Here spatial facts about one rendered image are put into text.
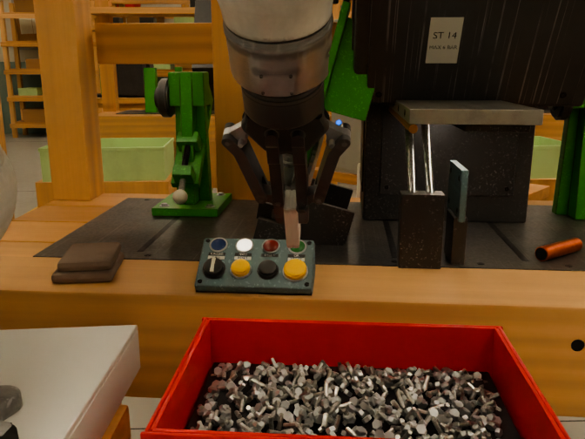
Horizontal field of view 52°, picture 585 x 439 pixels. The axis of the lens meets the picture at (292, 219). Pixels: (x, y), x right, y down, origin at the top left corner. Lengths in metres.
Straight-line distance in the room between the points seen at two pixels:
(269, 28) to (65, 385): 0.36
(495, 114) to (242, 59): 0.37
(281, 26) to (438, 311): 0.43
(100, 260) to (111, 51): 0.74
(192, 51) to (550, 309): 0.97
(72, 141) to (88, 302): 0.68
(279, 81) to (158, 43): 0.97
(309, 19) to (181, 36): 0.98
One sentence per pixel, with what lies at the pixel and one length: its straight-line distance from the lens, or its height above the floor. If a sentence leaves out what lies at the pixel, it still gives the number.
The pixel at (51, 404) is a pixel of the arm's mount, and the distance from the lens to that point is 0.57.
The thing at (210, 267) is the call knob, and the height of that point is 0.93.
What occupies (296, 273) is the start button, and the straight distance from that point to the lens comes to 0.75.
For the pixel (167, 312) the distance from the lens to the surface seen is 0.79.
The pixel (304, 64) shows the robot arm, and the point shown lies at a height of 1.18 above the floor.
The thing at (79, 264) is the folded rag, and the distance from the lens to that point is 0.85.
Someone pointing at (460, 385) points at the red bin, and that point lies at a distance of 0.63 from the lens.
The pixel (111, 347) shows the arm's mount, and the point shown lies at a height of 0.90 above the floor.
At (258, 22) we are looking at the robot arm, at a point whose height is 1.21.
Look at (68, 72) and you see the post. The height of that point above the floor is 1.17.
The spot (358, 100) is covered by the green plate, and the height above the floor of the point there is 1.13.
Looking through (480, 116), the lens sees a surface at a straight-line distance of 0.77.
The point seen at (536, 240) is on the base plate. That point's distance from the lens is 1.07.
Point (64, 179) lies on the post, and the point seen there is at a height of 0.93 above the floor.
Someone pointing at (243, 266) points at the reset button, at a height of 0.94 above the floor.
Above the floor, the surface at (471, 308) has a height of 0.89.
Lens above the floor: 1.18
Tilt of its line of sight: 14 degrees down
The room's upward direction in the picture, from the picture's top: straight up
